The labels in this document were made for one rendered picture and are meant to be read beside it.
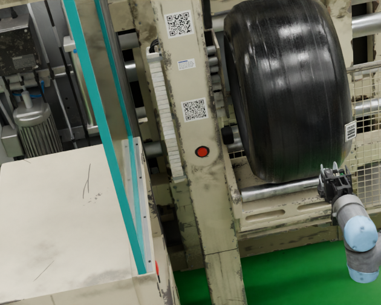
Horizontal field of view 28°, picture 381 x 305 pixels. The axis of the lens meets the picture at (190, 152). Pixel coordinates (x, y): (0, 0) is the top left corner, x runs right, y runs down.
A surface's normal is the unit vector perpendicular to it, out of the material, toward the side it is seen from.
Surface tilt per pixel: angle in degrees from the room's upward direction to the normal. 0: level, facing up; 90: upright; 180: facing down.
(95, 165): 0
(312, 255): 0
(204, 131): 90
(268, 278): 0
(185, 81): 90
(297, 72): 50
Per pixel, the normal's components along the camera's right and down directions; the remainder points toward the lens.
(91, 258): -0.15, -0.80
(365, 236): 0.10, 0.47
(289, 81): 0.00, 0.00
